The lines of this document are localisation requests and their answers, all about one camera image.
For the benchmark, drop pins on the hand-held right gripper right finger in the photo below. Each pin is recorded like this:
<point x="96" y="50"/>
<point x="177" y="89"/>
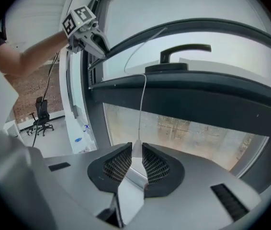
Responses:
<point x="173" y="176"/>

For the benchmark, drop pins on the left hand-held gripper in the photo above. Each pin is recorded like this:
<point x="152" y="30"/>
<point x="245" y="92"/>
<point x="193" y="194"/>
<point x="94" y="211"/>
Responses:
<point x="78" y="24"/>

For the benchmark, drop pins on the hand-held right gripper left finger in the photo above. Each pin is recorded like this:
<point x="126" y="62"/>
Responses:
<point x="97" y="174"/>

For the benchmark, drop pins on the person's left forearm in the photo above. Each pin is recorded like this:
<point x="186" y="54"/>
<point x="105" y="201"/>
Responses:
<point x="37" y="54"/>

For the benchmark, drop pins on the small blue object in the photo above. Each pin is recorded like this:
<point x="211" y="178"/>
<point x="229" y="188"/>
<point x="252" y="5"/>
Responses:
<point x="78" y="140"/>

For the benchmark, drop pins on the spray bottle with blue trigger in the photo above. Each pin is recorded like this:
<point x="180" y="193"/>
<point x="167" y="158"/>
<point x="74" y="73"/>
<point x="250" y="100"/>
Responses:
<point x="86" y="128"/>

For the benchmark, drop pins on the white windowsill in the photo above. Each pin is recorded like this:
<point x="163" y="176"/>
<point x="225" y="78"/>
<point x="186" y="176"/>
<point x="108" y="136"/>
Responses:
<point x="71" y="133"/>

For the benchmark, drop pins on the black office chair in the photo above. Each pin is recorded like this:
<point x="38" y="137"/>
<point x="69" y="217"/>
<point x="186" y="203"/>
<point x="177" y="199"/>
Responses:
<point x="42" y="114"/>

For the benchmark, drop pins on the black window frame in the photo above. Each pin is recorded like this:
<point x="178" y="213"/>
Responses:
<point x="173" y="99"/>

